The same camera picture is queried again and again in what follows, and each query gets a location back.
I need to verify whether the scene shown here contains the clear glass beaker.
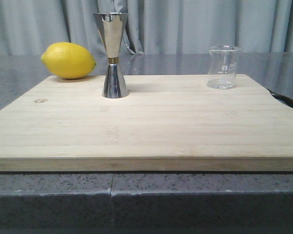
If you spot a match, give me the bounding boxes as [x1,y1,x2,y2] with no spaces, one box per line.
[207,45,241,89]

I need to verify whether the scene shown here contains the steel double jigger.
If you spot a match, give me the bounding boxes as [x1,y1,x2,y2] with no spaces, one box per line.
[94,13,128,98]

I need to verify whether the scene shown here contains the light wooden cutting board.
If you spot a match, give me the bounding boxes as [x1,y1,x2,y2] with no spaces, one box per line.
[0,75,293,172]

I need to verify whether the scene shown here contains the yellow lemon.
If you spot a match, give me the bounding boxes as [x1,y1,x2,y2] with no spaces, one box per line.
[41,42,96,79]

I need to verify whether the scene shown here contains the grey curtain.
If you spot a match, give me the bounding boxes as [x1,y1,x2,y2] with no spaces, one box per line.
[0,0,293,56]

